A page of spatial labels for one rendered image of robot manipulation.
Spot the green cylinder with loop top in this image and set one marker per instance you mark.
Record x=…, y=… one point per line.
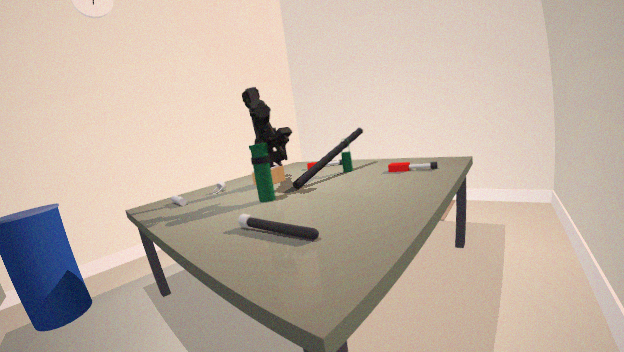
x=347, y=161

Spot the white cylindrical tube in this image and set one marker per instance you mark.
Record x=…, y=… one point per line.
x=178, y=200

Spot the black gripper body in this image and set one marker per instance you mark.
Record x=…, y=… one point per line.
x=268, y=135

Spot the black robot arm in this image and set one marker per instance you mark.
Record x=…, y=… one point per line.
x=259, y=111

